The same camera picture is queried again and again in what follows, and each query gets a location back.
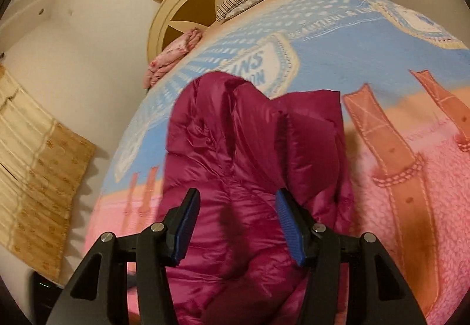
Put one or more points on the black device with green light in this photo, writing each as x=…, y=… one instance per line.
x=46, y=292

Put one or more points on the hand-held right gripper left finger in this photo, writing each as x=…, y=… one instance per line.
x=187, y=220

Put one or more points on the pink floral quilt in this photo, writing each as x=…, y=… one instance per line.
x=172, y=53

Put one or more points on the magenta puffer jacket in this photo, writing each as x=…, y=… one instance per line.
x=238, y=149

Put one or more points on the cream round bed headboard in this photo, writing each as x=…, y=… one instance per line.
x=172, y=5

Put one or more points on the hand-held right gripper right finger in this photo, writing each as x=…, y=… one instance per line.
x=288, y=222

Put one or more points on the blue and pink printed blanket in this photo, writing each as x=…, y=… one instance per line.
x=349, y=53

